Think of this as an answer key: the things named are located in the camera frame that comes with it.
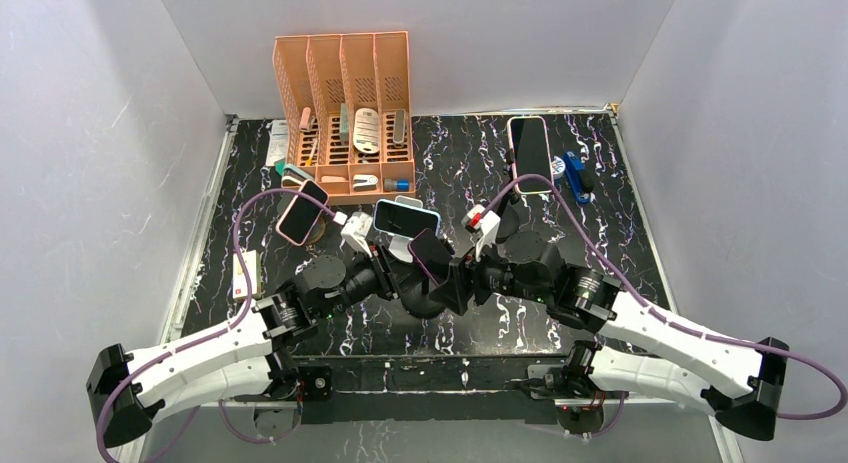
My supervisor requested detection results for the pink-cased tall smartphone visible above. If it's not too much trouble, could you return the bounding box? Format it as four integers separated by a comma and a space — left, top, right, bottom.
508, 116, 553, 182

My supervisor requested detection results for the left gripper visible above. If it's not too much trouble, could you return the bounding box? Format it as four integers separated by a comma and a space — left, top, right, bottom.
318, 241, 429, 321

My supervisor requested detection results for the grey bottle blue cap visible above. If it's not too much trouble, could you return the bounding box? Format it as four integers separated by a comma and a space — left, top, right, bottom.
383, 178, 411, 192

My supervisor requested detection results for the small white blue bottle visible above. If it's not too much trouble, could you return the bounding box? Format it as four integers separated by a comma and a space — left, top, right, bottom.
551, 156, 566, 182

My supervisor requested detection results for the blue-edged smartphone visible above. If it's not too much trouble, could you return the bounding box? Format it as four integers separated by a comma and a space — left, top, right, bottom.
372, 199, 441, 239

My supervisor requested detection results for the pink-cased left smartphone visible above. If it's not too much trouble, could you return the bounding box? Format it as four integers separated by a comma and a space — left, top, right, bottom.
276, 180, 329, 246

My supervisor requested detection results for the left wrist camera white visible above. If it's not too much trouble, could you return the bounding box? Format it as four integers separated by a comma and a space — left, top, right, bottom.
341, 211, 373, 255

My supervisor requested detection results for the white paper packet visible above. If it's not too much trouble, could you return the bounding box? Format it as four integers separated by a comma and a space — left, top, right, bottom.
265, 119, 289, 167

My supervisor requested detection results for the magenta-edged black smartphone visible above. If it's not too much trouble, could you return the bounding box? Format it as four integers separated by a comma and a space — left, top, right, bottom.
407, 228, 453, 286

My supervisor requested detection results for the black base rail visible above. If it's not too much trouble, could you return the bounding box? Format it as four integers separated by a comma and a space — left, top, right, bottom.
225, 355, 664, 441

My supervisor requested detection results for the black round-base phone stand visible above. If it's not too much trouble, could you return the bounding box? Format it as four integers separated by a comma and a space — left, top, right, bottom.
398, 274, 446, 320

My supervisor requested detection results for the orange plastic file organizer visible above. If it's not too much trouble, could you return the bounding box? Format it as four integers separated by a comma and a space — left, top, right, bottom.
272, 31, 416, 205

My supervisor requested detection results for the white oval label tag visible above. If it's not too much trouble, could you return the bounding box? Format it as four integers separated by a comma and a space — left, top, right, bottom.
351, 108, 380, 155

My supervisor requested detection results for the white folding phone stand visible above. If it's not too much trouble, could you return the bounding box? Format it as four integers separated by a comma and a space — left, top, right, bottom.
389, 195, 423, 264

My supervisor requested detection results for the blue stapler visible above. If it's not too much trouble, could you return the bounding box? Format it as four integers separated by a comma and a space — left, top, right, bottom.
564, 151, 594, 205

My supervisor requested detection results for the green white small box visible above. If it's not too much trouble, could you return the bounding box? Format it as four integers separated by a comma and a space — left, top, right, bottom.
339, 103, 350, 146

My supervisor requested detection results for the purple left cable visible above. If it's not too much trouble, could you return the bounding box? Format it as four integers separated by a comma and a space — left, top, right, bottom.
95, 188, 349, 463

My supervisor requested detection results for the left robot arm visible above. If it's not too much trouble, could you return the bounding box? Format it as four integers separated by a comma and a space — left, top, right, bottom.
86, 246, 425, 451

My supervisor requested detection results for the black tall phone stand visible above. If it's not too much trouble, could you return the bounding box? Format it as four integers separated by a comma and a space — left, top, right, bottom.
496, 149, 520, 244

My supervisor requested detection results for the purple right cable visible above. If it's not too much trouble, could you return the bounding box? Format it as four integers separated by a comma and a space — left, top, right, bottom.
480, 174, 848, 422

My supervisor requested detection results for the purple cable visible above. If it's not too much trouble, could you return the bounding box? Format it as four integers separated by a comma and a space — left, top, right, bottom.
480, 174, 848, 422
95, 188, 349, 463

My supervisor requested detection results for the beige long stapler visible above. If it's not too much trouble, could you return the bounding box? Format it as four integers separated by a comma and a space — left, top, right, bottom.
391, 109, 406, 146

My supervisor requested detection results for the teal small box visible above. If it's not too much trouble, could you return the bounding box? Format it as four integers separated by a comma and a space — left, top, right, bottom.
275, 160, 313, 187

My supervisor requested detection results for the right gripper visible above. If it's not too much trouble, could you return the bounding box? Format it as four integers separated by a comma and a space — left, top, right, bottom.
429, 231, 549, 316

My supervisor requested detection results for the small yellow white box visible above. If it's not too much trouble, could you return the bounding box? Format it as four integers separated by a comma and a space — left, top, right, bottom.
231, 250, 261, 301

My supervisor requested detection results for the pink eraser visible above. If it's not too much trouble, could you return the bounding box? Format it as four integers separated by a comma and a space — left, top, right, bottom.
298, 107, 313, 132

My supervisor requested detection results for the white stapler in organizer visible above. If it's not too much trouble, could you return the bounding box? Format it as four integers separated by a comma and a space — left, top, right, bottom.
351, 174, 379, 192

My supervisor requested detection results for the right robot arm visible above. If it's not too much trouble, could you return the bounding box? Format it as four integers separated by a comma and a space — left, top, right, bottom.
408, 230, 786, 441

